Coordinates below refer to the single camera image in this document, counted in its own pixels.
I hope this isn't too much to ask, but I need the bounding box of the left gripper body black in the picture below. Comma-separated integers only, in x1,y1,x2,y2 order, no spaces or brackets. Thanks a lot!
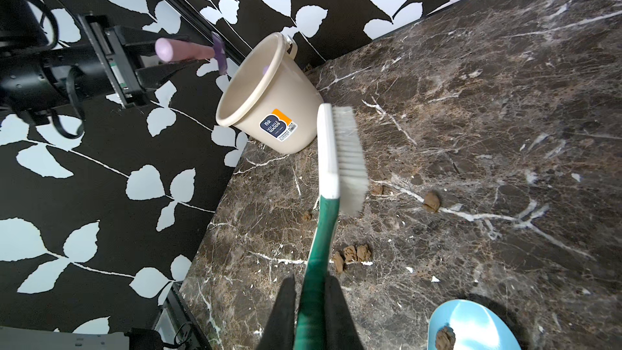
78,15,165,108

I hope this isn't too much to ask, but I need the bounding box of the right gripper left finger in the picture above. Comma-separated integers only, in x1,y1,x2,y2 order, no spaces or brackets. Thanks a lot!
256,275,296,350

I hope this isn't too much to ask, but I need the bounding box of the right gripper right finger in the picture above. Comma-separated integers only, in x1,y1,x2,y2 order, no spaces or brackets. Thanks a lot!
324,275,364,350

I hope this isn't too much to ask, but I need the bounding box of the purple square trowel pink handle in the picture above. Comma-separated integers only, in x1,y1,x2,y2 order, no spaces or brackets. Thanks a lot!
155,32,228,75

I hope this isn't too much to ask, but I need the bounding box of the light blue trowel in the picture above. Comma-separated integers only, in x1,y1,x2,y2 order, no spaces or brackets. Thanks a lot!
427,299,521,349

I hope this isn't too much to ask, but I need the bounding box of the green white scrub brush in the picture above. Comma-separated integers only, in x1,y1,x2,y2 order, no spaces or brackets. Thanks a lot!
293,103,369,349

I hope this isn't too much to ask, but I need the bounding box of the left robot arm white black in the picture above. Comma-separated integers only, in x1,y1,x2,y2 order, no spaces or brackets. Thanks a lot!
1,0,179,139

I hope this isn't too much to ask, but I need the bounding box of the cream plastic bucket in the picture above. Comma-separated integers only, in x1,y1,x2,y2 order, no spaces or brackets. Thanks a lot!
215,32,323,155

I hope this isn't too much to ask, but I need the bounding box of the black front rail base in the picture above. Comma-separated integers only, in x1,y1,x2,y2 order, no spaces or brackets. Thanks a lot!
152,283,212,350

